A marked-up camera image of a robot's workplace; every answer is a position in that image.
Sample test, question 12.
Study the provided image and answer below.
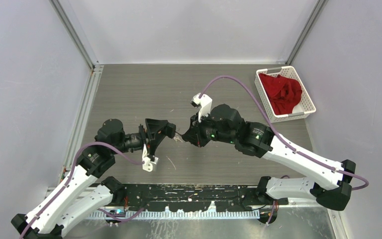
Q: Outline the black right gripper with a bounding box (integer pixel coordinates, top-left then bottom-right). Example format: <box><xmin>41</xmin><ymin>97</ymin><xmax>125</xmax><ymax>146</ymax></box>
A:
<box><xmin>183</xmin><ymin>109</ymin><xmax>236</xmax><ymax>147</ymax></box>

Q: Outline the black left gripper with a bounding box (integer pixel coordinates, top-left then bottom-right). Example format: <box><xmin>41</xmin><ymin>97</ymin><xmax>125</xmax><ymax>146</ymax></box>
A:
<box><xmin>110</xmin><ymin>119</ymin><xmax>168</xmax><ymax>158</ymax></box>

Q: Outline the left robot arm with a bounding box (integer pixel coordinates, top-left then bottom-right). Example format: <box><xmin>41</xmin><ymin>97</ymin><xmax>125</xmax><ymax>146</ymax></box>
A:
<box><xmin>11</xmin><ymin>119</ymin><xmax>177</xmax><ymax>239</ymax></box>

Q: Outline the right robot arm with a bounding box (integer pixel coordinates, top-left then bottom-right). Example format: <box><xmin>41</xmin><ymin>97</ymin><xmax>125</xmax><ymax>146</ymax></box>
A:
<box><xmin>182</xmin><ymin>104</ymin><xmax>356</xmax><ymax>211</ymax></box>

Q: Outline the silver key bunch centre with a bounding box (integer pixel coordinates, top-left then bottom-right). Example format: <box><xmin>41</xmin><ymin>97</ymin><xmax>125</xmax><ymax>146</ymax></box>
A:
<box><xmin>174</xmin><ymin>135</ymin><xmax>184</xmax><ymax>142</ymax></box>

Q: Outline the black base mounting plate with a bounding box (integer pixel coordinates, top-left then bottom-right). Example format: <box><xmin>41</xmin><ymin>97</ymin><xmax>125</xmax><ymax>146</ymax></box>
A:
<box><xmin>109</xmin><ymin>184</ymin><xmax>273</xmax><ymax>212</ymax></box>

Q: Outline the red cloth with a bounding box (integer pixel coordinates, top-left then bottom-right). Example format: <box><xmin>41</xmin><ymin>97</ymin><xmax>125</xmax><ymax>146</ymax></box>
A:
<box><xmin>258</xmin><ymin>73</ymin><xmax>303</xmax><ymax>115</ymax></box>

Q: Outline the white perforated plastic basket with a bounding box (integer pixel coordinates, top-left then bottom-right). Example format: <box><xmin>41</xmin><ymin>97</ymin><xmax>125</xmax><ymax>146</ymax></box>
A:
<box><xmin>255</xmin><ymin>66</ymin><xmax>316</xmax><ymax>122</ymax></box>

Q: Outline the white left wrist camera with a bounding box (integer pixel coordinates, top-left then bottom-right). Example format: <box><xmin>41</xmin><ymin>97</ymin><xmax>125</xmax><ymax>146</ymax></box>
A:
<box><xmin>142</xmin><ymin>144</ymin><xmax>159</xmax><ymax>172</ymax></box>

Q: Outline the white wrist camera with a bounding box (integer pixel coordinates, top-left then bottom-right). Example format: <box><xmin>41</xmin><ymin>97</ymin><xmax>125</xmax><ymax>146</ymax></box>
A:
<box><xmin>142</xmin><ymin>144</ymin><xmax>159</xmax><ymax>172</ymax></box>
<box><xmin>191</xmin><ymin>93</ymin><xmax>212</xmax><ymax>122</ymax></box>

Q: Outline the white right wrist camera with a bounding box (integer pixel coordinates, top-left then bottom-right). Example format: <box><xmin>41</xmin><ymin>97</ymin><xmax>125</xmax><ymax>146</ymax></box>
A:
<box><xmin>191</xmin><ymin>93</ymin><xmax>212</xmax><ymax>122</ymax></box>

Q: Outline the aluminium front rail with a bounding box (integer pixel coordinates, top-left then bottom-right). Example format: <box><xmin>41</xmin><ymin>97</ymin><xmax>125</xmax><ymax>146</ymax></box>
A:
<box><xmin>42</xmin><ymin>186</ymin><xmax>342</xmax><ymax>221</ymax></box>

